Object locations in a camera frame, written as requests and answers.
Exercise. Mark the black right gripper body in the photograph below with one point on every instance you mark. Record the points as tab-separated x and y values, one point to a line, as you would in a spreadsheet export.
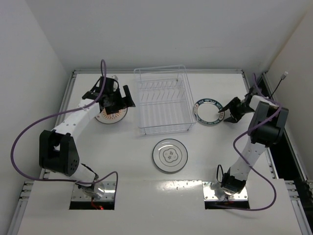
236	109

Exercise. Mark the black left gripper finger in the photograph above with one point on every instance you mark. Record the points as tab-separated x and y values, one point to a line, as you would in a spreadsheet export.
128	98
112	110

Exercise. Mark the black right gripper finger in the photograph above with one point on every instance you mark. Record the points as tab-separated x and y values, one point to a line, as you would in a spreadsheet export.
232	104
234	118

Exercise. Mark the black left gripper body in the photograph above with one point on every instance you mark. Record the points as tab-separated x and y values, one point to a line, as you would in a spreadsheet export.
117	101

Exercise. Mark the orange sunburst plate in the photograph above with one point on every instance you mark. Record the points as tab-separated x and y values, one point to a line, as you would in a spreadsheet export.
105	118

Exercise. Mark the dark green rimmed plate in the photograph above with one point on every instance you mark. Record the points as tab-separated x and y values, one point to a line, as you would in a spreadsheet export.
208	112

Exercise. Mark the white plate flower outline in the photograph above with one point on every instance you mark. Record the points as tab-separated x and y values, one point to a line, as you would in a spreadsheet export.
170	156

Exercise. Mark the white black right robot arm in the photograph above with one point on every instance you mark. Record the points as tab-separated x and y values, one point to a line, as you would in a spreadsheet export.
265	129

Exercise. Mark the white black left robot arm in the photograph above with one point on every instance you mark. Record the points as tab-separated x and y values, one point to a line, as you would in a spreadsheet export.
58	152

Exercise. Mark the white wire dish rack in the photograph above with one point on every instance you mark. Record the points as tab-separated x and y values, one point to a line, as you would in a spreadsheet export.
164	100

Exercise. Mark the black cable white plug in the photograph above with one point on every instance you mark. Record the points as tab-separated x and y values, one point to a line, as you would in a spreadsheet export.
283	76

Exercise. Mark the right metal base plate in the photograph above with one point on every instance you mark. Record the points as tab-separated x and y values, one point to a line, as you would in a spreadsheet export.
212	192

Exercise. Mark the metal base plate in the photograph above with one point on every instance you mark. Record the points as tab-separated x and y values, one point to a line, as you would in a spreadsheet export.
212	192
100	192

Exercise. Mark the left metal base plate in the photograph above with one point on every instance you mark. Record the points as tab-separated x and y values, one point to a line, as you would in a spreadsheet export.
100	192

